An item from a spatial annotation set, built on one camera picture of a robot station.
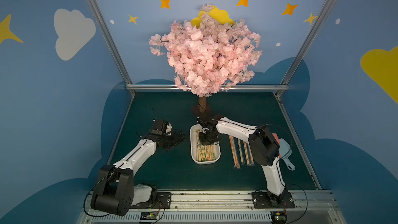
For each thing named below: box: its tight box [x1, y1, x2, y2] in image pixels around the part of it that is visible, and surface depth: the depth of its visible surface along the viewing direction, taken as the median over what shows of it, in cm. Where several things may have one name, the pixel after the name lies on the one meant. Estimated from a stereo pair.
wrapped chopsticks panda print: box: [195, 129, 205, 162], surface depth 91 cm
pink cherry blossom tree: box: [148, 4, 262, 114], surface depth 69 cm
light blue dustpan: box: [278, 138, 296, 171], surface depth 95 cm
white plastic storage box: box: [189, 123, 222, 165], surface depth 90 cm
